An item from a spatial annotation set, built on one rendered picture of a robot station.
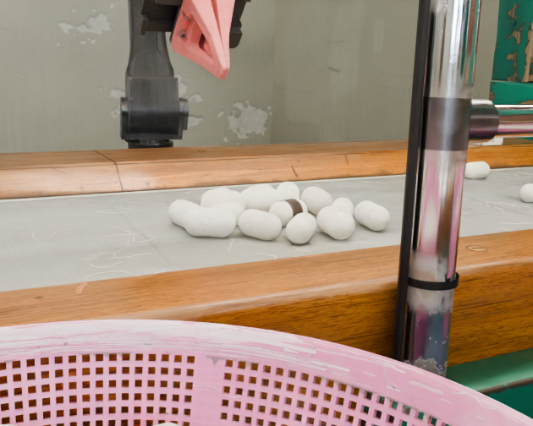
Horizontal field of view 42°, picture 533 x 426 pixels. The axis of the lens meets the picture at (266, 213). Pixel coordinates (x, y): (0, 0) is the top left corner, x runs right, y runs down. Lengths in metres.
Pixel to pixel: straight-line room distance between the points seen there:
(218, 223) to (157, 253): 0.05
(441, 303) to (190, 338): 0.12
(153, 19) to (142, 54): 0.27
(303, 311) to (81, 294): 0.10
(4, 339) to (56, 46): 2.34
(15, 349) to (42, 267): 0.17
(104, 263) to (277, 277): 0.14
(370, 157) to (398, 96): 1.57
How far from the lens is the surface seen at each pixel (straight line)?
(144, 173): 0.66
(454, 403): 0.22
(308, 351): 0.24
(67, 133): 2.60
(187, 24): 0.67
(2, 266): 0.44
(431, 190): 0.30
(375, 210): 0.52
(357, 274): 0.34
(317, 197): 0.56
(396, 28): 2.36
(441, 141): 0.30
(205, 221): 0.48
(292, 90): 2.83
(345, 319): 0.32
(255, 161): 0.70
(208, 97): 2.80
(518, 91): 1.04
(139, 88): 0.93
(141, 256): 0.44
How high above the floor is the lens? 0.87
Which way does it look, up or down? 13 degrees down
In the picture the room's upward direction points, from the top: 2 degrees clockwise
